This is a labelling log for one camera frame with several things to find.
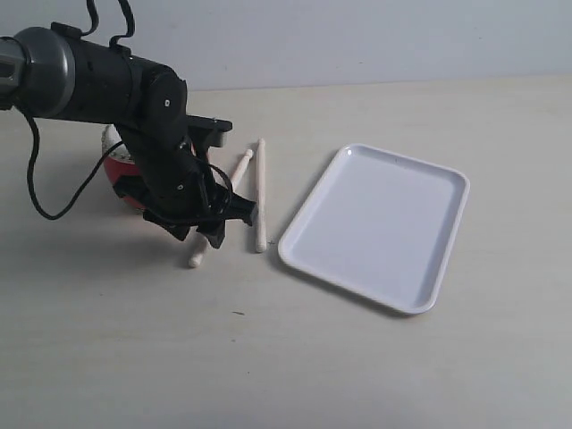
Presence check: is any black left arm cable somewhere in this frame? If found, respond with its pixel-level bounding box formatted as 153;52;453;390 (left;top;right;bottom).
24;0;138;221

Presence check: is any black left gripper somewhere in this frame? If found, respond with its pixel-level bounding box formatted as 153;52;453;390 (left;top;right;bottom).
113;129;257;248

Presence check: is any white plastic tray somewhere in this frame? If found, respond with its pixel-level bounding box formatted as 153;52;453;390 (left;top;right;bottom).
278;144;470;315

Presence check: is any wooden drumstick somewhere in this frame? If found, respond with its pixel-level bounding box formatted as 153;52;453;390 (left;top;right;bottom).
189;148;254;268
256;139;267;253

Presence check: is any small red drum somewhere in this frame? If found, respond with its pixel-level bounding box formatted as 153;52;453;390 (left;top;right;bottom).
101;124;140;185

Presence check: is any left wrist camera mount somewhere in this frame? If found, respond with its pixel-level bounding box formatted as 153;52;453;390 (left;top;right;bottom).
186;115;233;147

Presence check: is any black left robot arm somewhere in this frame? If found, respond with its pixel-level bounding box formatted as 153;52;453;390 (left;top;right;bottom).
1;23;257;248

